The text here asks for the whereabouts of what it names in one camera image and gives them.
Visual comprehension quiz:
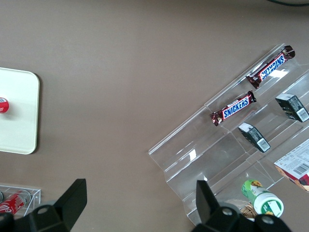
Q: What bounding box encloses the white and red barcode carton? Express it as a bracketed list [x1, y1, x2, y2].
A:
[274, 139, 309, 193]

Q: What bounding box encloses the green and white plastic bottle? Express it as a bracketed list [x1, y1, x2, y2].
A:
[241, 179, 284, 218]

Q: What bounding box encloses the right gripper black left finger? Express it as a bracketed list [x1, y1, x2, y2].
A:
[14, 178, 87, 232]

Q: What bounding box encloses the small black carton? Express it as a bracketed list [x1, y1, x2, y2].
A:
[275, 93, 309, 123]
[238, 122, 271, 153]

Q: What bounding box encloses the brown table cover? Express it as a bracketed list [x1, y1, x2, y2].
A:
[0, 0, 309, 232]

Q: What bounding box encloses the clear acrylic stepped display stand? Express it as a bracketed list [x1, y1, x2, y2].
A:
[148, 43, 309, 224]

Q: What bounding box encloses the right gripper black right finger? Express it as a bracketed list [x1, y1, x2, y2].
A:
[192, 180, 256, 232]

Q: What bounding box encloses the Snickers chocolate bar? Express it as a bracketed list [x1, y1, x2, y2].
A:
[245, 45, 296, 89]
[209, 90, 257, 127]

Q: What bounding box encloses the light tan wicker basket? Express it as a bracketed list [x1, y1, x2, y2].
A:
[238, 203, 256, 222]

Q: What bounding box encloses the beige plastic tray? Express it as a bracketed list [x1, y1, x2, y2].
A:
[0, 67, 41, 155]

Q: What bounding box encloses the red Coca-Cola bottle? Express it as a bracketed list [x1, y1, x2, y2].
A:
[0, 189, 31, 216]

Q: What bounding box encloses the black floor cable bundle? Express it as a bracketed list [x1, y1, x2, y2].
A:
[265, 0, 309, 7]

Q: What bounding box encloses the clear acrylic bottle rack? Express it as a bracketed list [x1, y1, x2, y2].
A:
[0, 185, 42, 218]

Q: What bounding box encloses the red and white yogurt cup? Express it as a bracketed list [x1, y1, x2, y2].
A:
[0, 96, 10, 115]

